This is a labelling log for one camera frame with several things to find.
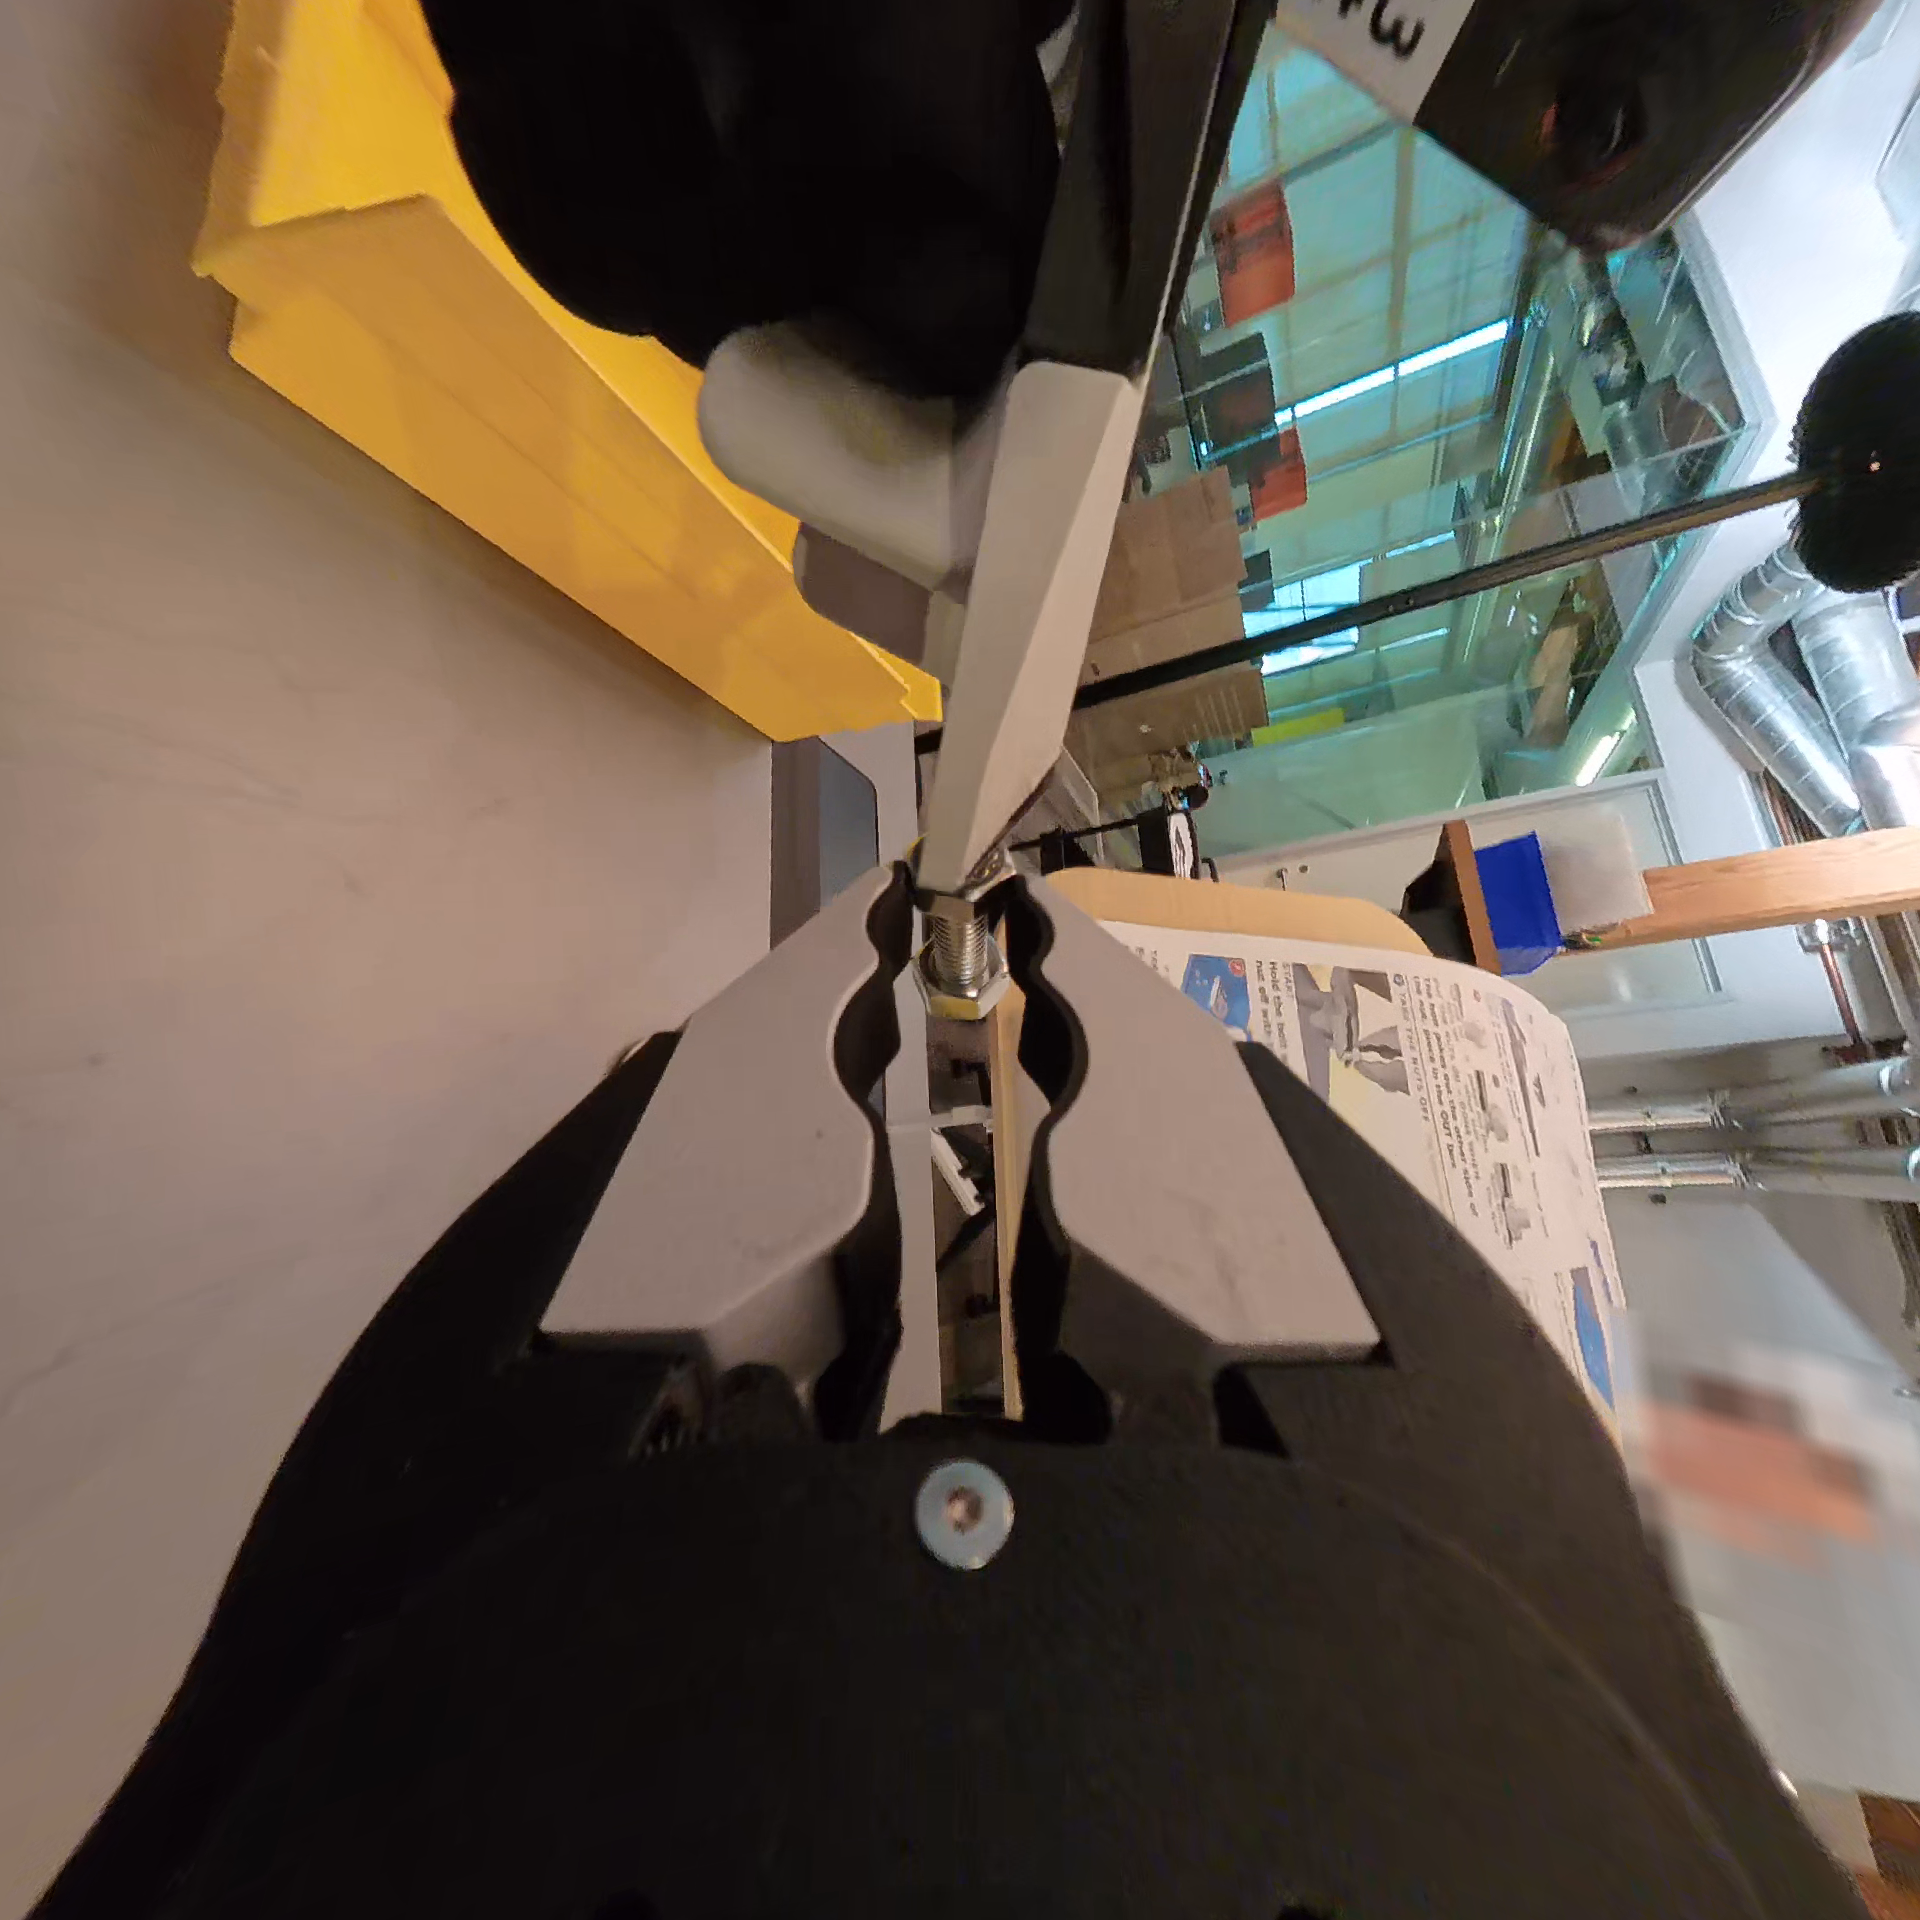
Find cardboard box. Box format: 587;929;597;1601
1092;471;1270;724

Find silver steel bolt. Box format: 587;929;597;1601
914;857;1004;977

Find yellow plastic bin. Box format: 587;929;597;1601
193;0;946;742

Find metal conduit pipes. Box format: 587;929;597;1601
1586;1050;1920;1202

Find black fuzzy microphone on pole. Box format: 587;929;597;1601
1076;311;1920;712

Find silver ventilation duct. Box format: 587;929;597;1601
1692;547;1920;842

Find blue storage bin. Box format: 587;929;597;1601
1475;832;1573;977

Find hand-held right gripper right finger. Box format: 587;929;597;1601
995;874;1382;1403

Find instruction sheet board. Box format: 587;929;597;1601
1042;867;1641;1450

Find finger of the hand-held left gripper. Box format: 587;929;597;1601
911;356;1156;905

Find silver hex nut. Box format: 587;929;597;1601
909;960;1013;1034

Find person's left hand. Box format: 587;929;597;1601
423;0;1079;401

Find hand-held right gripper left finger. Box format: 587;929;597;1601
539;867;922;1427

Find wooden beam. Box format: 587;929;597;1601
1641;825;1920;951

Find dark 3D printer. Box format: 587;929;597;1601
1178;329;1281;448

